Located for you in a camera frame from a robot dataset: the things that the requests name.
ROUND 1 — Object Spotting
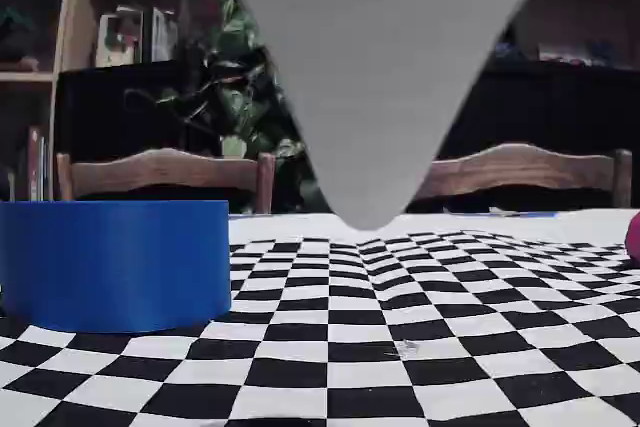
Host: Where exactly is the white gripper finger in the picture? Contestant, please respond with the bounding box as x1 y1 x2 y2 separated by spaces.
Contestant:
193 0 569 232

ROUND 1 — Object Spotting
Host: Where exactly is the green leafy plant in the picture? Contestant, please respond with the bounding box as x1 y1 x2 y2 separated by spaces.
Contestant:
124 0 326 213

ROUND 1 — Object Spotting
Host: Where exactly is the blue tape strip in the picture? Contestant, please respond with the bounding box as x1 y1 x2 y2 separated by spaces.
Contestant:
477 210 560 220

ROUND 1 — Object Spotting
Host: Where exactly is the row of red books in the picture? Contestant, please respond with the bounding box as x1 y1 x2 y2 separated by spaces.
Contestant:
25 125 54 202

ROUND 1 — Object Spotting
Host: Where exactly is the wooden chair back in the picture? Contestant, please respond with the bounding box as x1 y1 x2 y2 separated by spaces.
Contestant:
407 142 634 213

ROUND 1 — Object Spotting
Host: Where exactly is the stack of papers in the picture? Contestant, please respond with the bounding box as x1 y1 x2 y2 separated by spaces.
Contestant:
537 41 640 68

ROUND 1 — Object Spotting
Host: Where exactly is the blue round box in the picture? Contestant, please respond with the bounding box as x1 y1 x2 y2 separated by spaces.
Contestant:
0 199 233 334

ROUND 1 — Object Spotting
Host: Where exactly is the black white checkered mat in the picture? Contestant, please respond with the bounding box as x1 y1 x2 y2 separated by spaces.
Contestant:
0 211 640 427

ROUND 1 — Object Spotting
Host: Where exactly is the wooden bookshelf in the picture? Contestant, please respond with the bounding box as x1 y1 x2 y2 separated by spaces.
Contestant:
0 0 640 203

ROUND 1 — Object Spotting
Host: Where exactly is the pink faceted ball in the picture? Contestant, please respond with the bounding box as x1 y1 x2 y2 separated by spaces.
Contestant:
624 211 640 266

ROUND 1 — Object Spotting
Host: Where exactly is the black cabinet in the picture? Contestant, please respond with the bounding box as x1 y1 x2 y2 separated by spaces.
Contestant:
53 59 640 213

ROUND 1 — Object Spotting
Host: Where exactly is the colourful boxed game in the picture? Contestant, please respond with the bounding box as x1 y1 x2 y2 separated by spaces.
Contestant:
96 5 147 68

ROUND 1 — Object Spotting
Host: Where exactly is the white boxed game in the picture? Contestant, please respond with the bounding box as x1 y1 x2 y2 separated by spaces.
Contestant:
148 6 180 64

